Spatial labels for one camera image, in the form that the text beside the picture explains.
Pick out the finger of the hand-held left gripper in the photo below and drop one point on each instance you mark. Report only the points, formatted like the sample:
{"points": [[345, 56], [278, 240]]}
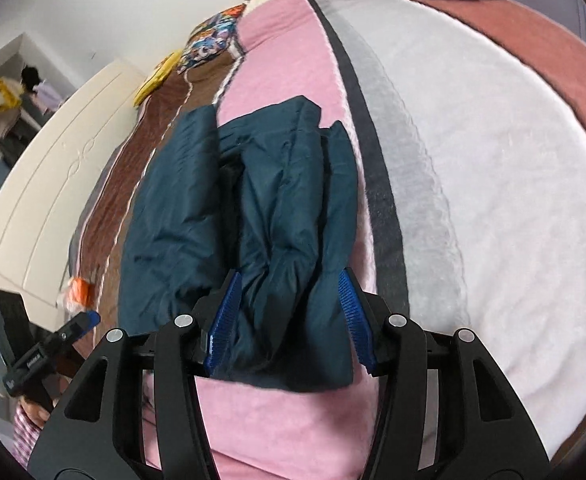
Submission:
{"points": [[80, 324]]}

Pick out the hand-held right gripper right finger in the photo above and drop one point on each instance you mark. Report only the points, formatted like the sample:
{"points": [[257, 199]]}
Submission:
{"points": [[354, 320]]}

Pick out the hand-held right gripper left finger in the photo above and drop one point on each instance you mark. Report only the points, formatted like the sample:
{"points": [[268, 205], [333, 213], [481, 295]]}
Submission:
{"points": [[225, 317]]}

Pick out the teal puffer jacket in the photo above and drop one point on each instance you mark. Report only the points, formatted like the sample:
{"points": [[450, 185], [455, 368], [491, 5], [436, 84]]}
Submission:
{"points": [[283, 220]]}

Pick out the person's left forearm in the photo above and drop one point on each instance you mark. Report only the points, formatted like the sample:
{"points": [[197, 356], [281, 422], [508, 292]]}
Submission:
{"points": [[23, 437]]}

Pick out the person's left hand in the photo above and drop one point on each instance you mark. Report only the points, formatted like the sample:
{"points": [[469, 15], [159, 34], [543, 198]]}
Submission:
{"points": [[35, 412]]}

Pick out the orange packet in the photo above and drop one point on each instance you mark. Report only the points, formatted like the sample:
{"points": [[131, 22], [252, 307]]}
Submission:
{"points": [[80, 291]]}

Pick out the striped bed blanket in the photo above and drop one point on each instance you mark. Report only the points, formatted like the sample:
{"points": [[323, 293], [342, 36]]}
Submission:
{"points": [[498, 160]]}

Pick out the cream hanging garment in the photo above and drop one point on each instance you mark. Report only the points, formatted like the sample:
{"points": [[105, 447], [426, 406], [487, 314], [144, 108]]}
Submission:
{"points": [[0, 105]]}

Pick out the yellow pillow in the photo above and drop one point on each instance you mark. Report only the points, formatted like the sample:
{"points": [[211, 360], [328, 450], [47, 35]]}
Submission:
{"points": [[155, 80]]}

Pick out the colourful printed pillow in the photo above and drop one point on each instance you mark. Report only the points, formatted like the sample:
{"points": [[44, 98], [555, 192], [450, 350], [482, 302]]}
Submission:
{"points": [[210, 37]]}

